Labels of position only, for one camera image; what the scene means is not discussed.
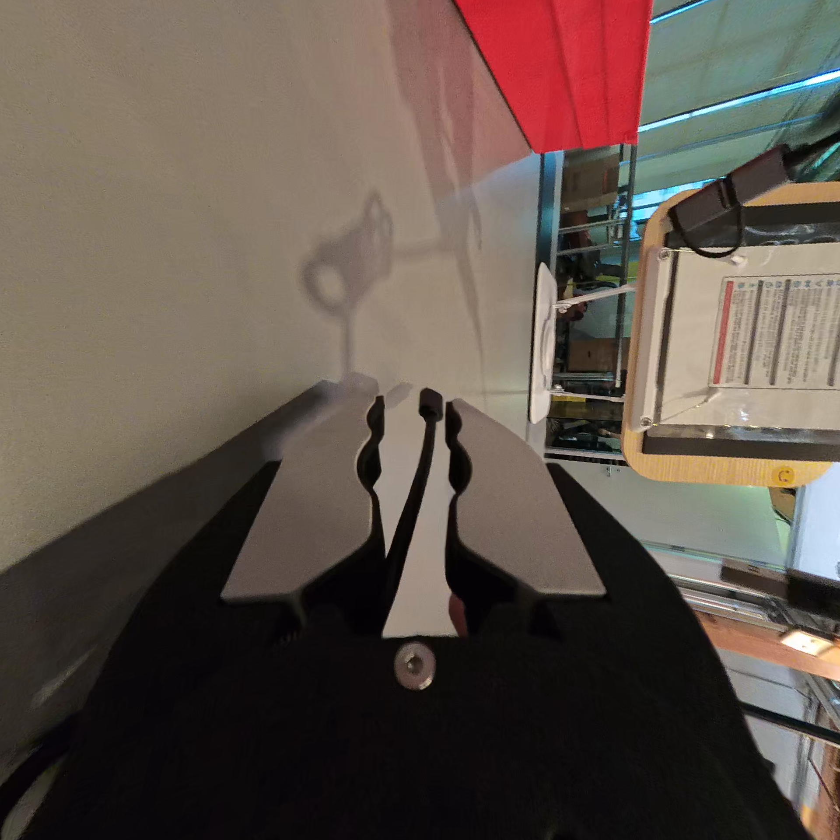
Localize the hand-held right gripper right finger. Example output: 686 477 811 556
443 397 608 637

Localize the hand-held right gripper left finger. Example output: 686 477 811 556
220 394 388 637

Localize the black usb-c cable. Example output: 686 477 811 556
382 387 444 595

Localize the red plastic bin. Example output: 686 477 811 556
453 0 654 155

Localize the grey USB hub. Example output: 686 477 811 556
669 146 795 258

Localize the white sign stand base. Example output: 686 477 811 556
528 262 639 424

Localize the wooden instruction sign board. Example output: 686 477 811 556
620 180 840 488

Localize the metal shelving rack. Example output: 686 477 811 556
541 147 639 460

